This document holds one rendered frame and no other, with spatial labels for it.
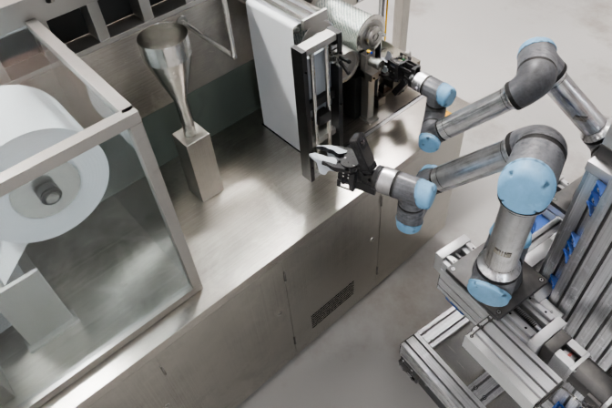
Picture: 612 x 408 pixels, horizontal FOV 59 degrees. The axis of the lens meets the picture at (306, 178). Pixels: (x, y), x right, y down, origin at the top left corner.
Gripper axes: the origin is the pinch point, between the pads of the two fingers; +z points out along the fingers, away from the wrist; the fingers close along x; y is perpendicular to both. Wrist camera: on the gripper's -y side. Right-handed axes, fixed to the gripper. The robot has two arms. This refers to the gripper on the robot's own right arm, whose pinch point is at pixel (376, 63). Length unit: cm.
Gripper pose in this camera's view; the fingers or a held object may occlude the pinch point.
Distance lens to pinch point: 213.7
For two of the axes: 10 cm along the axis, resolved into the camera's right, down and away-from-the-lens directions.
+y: -0.6, -6.9, -7.3
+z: -6.6, -5.2, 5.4
